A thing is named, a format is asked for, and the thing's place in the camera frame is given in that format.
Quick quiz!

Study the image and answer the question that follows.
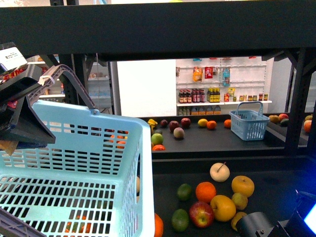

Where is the round orange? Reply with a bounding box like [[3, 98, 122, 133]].
[[154, 213, 164, 237]]

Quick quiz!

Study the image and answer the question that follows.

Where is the red apple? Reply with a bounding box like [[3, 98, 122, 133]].
[[189, 201, 215, 229]]

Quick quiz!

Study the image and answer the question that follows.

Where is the far green apple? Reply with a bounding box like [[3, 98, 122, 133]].
[[151, 133, 163, 145]]

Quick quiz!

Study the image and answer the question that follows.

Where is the yellow apple back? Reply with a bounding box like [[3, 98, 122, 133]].
[[231, 175, 255, 198]]

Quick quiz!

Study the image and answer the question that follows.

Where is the light teal shopping basket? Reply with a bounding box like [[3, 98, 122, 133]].
[[0, 100, 155, 237]]

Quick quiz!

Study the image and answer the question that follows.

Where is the yellow apple front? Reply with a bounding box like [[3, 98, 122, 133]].
[[210, 195, 237, 222]]

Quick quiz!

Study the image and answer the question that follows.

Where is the blue basket far shelf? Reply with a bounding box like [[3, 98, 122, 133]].
[[229, 101, 270, 141]]

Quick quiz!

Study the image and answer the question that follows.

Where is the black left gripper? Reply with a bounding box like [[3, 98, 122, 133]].
[[0, 42, 55, 149]]

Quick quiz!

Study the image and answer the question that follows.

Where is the far peach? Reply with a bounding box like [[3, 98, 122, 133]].
[[173, 127, 185, 139]]

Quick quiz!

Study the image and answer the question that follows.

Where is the small yellow-green pear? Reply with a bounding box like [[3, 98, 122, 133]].
[[232, 193, 248, 210]]

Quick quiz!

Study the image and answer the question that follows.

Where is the grey basket handle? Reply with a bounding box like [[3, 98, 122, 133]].
[[29, 64, 96, 109]]

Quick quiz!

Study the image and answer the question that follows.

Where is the green lime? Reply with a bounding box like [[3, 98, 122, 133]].
[[177, 183, 192, 201], [171, 209, 189, 233]]

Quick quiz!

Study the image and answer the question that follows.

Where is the green lime back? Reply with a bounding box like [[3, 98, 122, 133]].
[[177, 183, 192, 201]]

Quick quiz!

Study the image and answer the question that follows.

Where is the small orange mandarin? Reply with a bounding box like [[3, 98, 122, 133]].
[[196, 182, 217, 203]]

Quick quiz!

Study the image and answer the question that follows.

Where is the yellow apple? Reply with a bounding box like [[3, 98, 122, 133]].
[[231, 175, 255, 198], [210, 195, 237, 222]]

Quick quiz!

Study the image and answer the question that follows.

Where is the white pear with stem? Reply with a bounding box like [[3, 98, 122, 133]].
[[209, 162, 230, 183]]

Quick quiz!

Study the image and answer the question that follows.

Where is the far yellow lemon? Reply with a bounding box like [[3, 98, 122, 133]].
[[197, 118, 208, 127]]

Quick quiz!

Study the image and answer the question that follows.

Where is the green lime front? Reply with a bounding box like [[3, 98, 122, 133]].
[[171, 209, 189, 233]]

